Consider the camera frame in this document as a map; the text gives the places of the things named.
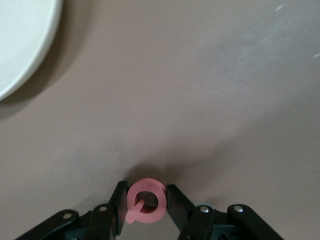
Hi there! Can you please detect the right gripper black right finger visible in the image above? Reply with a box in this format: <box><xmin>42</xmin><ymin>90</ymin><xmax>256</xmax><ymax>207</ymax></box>
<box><xmin>165</xmin><ymin>183</ymin><xmax>282</xmax><ymax>240</ymax></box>

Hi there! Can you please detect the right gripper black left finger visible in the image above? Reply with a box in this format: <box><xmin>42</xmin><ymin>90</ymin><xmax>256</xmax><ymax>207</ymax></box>
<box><xmin>14</xmin><ymin>180</ymin><xmax>130</xmax><ymax>240</ymax></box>

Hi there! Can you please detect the pink letter Q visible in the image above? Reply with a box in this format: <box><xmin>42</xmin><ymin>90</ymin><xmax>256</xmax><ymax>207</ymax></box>
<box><xmin>124</xmin><ymin>177</ymin><xmax>168</xmax><ymax>225</ymax></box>

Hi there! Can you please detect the brown table cover sheet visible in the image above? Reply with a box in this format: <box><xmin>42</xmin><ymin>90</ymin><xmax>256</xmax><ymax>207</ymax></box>
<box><xmin>0</xmin><ymin>0</ymin><xmax>320</xmax><ymax>240</ymax></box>

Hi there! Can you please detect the cream plate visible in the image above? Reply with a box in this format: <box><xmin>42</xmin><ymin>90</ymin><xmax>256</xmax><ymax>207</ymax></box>
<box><xmin>0</xmin><ymin>0</ymin><xmax>63</xmax><ymax>102</ymax></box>

